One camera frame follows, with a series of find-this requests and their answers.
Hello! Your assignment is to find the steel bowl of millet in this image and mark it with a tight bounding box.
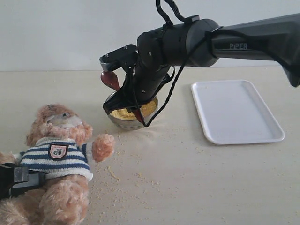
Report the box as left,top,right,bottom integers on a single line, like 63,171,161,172
108,97,158,130

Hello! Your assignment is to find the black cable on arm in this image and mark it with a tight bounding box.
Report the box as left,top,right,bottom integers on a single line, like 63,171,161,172
126,0,223,128

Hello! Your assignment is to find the plush teddy bear striped shirt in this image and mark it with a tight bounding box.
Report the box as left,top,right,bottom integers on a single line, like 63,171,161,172
0,104,115,225

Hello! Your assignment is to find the white plastic tray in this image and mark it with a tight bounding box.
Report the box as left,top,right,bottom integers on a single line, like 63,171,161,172
191,80,285,145

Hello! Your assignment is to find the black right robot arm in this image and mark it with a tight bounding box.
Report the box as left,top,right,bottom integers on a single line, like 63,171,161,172
100,14,300,113

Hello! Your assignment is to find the dark red wooden spoon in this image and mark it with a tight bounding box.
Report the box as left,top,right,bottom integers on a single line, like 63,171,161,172
100,71,143,122

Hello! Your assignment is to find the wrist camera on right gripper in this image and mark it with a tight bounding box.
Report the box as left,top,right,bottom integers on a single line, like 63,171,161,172
99,44,138,72

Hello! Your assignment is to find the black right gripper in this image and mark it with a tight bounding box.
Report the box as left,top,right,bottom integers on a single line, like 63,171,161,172
103,59,170,115

